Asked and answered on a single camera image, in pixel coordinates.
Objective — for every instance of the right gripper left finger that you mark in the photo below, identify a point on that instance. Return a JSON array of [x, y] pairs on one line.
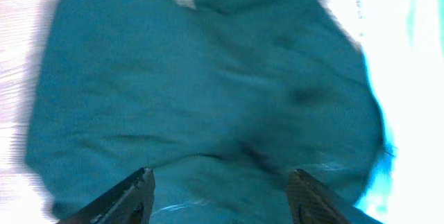
[[128, 202]]

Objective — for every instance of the black shorts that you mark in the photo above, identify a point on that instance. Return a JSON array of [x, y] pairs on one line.
[[222, 101]]

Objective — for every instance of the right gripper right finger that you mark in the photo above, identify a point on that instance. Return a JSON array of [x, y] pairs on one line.
[[311, 202]]

